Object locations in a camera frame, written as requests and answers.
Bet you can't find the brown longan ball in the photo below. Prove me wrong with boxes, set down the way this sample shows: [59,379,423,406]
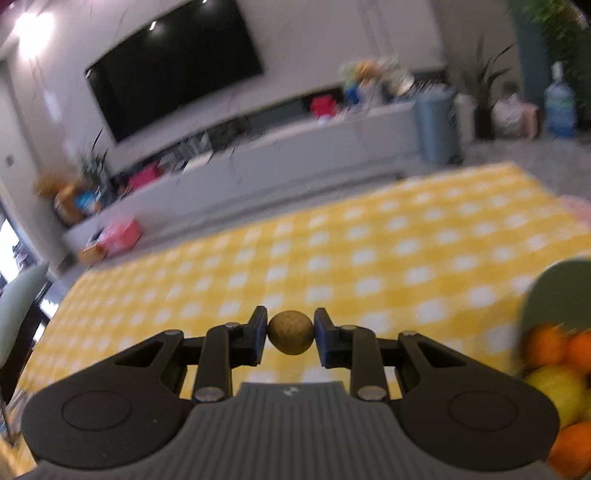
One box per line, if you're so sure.
[266,310,315,356]

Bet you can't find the orange fruit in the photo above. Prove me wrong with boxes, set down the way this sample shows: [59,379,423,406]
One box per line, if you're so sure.
[522,324,567,370]
[565,330,591,375]
[547,422,591,479]

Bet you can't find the yellow checkered tablecloth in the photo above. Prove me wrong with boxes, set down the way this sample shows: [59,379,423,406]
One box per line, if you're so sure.
[0,162,591,476]

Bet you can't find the pink box lower shelf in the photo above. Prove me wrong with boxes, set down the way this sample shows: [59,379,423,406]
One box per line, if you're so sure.
[98,220,143,256]

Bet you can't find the white TV cabinet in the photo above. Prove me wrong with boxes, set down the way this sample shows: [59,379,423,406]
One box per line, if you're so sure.
[63,100,421,252]

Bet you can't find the light green chair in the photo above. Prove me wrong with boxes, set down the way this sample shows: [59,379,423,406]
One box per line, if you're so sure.
[0,264,48,366]

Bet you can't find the orange vase with plant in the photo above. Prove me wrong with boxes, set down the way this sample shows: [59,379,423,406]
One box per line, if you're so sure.
[32,130,116,227]

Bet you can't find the green colander bowl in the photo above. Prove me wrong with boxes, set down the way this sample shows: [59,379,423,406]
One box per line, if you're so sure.
[520,259,591,333]

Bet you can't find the yellow-green pear left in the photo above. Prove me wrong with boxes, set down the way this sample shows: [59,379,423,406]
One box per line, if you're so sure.
[525,365,587,429]

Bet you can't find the red box on cabinet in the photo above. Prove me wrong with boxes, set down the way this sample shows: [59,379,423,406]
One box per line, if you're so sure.
[310,94,339,120]

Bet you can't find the blue-grey pedal trash bin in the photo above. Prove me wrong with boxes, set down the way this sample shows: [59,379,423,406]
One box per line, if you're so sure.
[415,86,462,165]

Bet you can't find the teddy bear gift display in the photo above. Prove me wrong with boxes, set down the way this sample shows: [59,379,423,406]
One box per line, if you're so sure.
[339,55,415,110]

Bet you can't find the potted green leaf plant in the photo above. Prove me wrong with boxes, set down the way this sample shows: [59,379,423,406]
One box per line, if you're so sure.
[457,32,514,141]

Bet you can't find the white plastic bag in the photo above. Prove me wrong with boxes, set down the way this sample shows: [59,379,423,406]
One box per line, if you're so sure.
[492,81,523,138]

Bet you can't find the pink small heater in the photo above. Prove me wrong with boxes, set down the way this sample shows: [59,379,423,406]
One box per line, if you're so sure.
[521,102,540,139]

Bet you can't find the blue water jug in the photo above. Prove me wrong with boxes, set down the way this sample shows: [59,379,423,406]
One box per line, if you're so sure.
[544,62,577,138]

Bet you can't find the black wall television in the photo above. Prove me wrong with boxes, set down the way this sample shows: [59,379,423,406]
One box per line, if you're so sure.
[85,1,263,143]

